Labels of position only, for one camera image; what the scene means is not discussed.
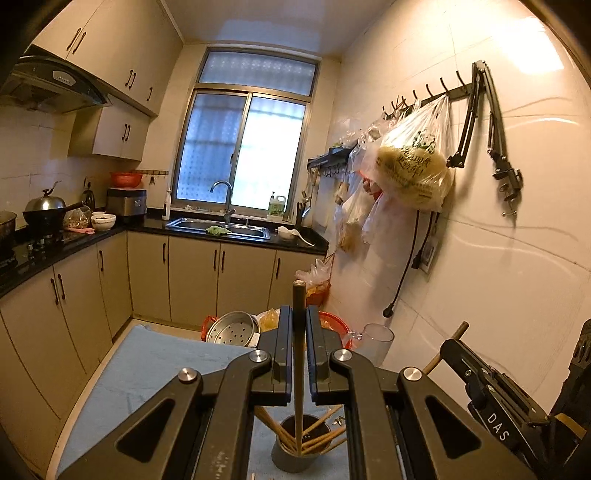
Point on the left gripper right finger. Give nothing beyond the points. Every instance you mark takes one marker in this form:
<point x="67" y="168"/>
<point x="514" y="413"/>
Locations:
<point x="401" y="425"/>

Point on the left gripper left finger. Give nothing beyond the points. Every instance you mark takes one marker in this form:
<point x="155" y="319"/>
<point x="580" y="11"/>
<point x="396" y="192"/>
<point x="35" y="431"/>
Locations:
<point x="197" y="426"/>

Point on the wooden chopstick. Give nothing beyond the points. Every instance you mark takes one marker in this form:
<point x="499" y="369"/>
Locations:
<point x="299" y="321"/>
<point x="322" y="448"/>
<point x="264" y="417"/>
<point x="322" y="419"/>
<point x="322" y="440"/>
<point x="439" y="357"/>

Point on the kitchen window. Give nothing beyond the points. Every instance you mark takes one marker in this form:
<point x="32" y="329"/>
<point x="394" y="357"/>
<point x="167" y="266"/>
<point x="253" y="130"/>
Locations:
<point x="245" y="123"/>

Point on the small keys on cloth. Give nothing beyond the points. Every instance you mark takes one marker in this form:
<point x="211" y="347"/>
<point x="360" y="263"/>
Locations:
<point x="340" y="421"/>

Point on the black utensil holder cup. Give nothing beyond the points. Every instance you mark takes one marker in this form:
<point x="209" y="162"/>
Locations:
<point x="284" y="455"/>

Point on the clear glass mug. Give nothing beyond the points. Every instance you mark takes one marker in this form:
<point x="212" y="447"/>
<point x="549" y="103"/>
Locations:
<point x="374" y="342"/>

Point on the steel steamer pot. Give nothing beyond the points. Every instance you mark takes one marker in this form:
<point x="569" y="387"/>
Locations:
<point x="234" y="328"/>

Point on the yellow plastic bag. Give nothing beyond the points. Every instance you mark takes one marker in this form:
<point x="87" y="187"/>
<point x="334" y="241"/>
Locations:
<point x="268" y="320"/>

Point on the red plastic basin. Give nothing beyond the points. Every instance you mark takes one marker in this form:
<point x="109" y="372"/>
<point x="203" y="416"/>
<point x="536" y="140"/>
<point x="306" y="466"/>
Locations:
<point x="333" y="322"/>

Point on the white plastic bag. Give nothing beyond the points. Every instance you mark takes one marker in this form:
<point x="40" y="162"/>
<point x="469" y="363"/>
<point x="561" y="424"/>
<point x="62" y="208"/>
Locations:
<point x="353" y="212"/>

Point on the chrome sink faucet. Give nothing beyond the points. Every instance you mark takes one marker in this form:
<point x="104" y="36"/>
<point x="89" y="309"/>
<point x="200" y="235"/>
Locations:
<point x="228" y="209"/>

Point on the green detergent bottle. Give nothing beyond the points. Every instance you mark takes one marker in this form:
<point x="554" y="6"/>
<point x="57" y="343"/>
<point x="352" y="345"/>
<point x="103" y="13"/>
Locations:
<point x="277" y="206"/>

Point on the white bowl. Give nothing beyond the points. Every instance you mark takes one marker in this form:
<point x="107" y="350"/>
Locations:
<point x="102" y="221"/>

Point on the silver toaster appliance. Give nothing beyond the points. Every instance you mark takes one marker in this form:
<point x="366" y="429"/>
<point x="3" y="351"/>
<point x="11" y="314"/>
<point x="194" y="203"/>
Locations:
<point x="126" y="202"/>

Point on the red bowl on appliance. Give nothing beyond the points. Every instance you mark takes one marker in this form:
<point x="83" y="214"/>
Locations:
<point x="125" y="179"/>

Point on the black wok with lid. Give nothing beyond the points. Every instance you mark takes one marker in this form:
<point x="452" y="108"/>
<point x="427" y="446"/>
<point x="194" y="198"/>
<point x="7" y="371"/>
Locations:
<point x="48" y="211"/>

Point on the plastic bag with noodles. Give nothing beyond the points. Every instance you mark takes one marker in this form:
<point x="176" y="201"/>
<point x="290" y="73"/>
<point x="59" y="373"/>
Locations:
<point x="409" y="161"/>

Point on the black range hood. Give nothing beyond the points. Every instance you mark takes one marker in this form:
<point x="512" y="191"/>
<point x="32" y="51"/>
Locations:
<point x="50" y="85"/>

